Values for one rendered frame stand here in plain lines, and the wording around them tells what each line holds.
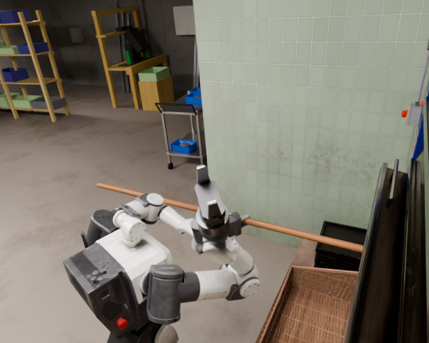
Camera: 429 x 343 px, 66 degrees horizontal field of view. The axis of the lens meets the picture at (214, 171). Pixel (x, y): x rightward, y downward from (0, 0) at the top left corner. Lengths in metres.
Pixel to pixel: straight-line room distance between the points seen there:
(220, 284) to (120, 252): 0.35
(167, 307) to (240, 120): 1.99
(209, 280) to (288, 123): 1.76
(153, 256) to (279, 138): 1.80
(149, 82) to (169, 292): 6.34
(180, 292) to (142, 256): 0.19
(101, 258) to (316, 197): 2.04
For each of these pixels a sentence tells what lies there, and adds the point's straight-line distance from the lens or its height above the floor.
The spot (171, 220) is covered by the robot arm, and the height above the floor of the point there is 1.26.
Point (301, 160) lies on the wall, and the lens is 2.73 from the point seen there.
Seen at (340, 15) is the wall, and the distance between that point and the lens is 2.41.
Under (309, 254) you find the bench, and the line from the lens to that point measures 2.33.
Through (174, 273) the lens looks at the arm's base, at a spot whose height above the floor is 1.42.
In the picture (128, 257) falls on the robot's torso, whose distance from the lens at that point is 1.15.
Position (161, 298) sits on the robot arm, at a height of 1.37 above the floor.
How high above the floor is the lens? 2.14
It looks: 28 degrees down
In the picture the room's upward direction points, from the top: 4 degrees counter-clockwise
